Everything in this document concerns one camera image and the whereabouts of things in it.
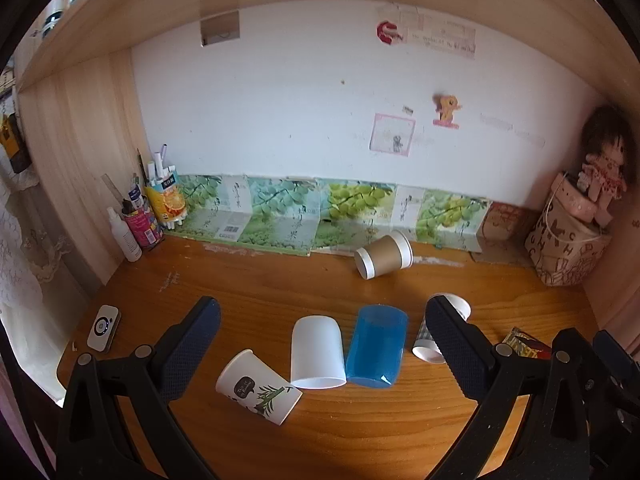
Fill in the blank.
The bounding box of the white marker pen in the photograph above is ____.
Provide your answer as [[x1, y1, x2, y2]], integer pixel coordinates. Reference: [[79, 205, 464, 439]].
[[151, 144, 169, 182]]

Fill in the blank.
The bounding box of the pink can pen holder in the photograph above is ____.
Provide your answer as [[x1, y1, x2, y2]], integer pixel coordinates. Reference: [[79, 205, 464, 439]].
[[122, 202, 163, 251]]

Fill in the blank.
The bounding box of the letter print paper bag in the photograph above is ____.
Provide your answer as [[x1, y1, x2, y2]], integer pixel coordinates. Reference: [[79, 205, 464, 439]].
[[524, 172, 614, 287]]

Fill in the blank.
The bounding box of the checked paper cup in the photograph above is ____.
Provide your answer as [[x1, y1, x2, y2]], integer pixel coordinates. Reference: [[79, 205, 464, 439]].
[[411, 292, 472, 364]]

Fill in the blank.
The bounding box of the clear plastic ruler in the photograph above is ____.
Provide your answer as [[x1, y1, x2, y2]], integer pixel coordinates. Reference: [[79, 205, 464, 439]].
[[101, 174, 126, 209]]

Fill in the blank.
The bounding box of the blue plastic cup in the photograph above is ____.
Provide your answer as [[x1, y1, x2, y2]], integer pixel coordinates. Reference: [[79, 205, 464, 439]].
[[346, 304, 409, 389]]

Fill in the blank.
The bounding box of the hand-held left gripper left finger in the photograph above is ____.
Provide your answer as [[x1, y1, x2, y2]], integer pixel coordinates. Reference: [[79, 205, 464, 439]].
[[55, 296, 222, 480]]

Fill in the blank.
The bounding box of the pink box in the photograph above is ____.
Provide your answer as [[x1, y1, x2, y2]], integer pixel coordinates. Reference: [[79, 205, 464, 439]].
[[556, 172, 599, 220]]

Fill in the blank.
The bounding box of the orange cartoon wall sticker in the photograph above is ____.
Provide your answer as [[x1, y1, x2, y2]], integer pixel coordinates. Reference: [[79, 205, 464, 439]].
[[432, 93, 464, 129]]

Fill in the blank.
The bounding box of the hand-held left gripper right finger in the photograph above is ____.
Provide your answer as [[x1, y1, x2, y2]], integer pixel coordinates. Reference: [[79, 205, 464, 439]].
[[425, 295, 594, 480]]

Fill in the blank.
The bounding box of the white round-button device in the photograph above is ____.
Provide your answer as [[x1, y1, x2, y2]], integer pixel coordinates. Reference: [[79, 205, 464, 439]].
[[86, 304, 121, 352]]

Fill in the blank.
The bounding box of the yellow hanging item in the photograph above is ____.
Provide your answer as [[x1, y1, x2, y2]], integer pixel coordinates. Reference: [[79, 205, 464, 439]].
[[0, 114, 27, 173]]

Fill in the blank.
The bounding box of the grape print cardboard panel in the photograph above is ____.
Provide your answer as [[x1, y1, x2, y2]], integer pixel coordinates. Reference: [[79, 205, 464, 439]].
[[167, 174, 251, 240], [395, 185, 494, 254], [311, 180, 399, 254], [240, 176, 322, 257]]

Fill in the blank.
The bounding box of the orange print carton pen holder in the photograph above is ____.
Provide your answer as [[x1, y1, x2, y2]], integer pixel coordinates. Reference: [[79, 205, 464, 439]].
[[144, 175, 187, 231]]

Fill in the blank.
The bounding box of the white bamboo print paper cup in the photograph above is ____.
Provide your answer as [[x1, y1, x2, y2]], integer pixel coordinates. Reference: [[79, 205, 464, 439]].
[[215, 349, 304, 427]]

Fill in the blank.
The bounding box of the dark-haired doll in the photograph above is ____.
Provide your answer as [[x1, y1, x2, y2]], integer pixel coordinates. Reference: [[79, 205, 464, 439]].
[[576, 105, 633, 227]]

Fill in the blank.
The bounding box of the dark snack packet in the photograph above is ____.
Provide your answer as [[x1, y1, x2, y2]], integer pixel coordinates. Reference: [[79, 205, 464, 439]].
[[502, 327, 553, 359]]

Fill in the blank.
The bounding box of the brown cardboard piece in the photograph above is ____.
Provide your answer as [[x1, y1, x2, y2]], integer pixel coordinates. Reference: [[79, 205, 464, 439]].
[[475, 201, 542, 267]]

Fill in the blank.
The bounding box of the white lace curtain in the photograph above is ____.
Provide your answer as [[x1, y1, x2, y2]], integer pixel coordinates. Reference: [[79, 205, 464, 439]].
[[0, 160, 93, 376]]

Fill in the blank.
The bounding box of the pink framed wall note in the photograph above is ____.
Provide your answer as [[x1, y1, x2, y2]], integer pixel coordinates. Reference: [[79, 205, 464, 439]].
[[369, 113, 416, 158]]

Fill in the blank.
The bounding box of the brown paper cup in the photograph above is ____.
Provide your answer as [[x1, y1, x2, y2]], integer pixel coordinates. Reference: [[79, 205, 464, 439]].
[[354, 230, 414, 281]]

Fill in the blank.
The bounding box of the white plastic cup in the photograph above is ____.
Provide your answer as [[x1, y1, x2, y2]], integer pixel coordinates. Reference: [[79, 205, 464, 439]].
[[290, 314, 347, 390]]

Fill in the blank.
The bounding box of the white paper wall label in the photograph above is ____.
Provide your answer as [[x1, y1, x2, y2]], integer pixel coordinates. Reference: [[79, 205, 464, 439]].
[[406, 6, 477, 60]]

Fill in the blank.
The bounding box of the white jar with dark lid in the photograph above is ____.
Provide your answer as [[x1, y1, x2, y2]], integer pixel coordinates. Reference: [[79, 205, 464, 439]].
[[39, 0, 67, 37]]

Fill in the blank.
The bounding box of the white spray bottle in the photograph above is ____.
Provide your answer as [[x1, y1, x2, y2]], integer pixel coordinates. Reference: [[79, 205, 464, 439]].
[[106, 206, 143, 262]]

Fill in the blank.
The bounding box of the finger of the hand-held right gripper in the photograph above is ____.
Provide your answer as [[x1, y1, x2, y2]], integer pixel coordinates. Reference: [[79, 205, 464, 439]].
[[593, 330, 640, 381]]

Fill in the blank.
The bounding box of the red round wall sticker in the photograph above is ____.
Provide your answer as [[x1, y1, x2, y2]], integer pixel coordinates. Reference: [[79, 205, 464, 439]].
[[376, 20, 405, 47]]

